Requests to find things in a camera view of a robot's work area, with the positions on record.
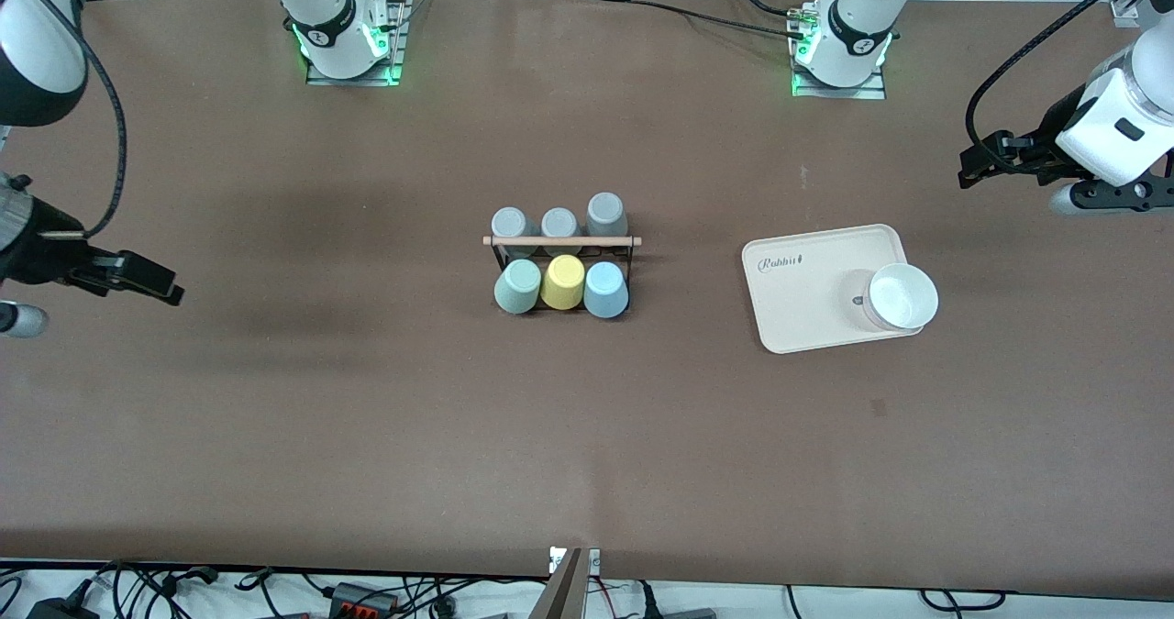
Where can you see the cream rectangular tray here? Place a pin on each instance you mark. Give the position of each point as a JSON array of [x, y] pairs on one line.
[[807, 289]]

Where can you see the yellow plastic cup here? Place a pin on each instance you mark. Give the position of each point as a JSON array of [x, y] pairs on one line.
[[562, 283]]

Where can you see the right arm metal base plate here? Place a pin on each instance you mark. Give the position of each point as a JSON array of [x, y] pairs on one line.
[[353, 81]]

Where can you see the light blue plastic cup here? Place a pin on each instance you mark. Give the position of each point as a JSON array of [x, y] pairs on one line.
[[606, 291]]

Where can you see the grey plastic cup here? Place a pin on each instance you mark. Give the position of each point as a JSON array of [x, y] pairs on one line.
[[606, 214], [511, 222], [559, 222]]

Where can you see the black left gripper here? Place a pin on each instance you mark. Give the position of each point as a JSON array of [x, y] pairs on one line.
[[1042, 149]]

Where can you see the pale green plastic cup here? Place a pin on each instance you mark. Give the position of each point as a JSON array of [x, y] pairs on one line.
[[518, 287]]

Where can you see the white bowl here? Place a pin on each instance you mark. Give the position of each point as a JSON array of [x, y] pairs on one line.
[[902, 296]]

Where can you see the black power adapter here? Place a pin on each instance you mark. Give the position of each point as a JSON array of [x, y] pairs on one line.
[[60, 610]]

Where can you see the black and orange connector block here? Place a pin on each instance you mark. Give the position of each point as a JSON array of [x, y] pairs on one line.
[[362, 599]]

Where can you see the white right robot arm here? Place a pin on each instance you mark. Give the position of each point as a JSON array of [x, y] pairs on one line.
[[321, 23]]

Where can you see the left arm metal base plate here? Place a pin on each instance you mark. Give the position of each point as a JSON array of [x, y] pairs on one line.
[[867, 93]]

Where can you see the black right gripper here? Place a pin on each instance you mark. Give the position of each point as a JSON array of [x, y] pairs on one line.
[[35, 259]]

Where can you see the silver corner bracket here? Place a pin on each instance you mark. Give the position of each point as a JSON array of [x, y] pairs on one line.
[[1124, 9]]

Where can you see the aluminium profile with white bracket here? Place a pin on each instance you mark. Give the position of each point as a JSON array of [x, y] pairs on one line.
[[564, 591]]

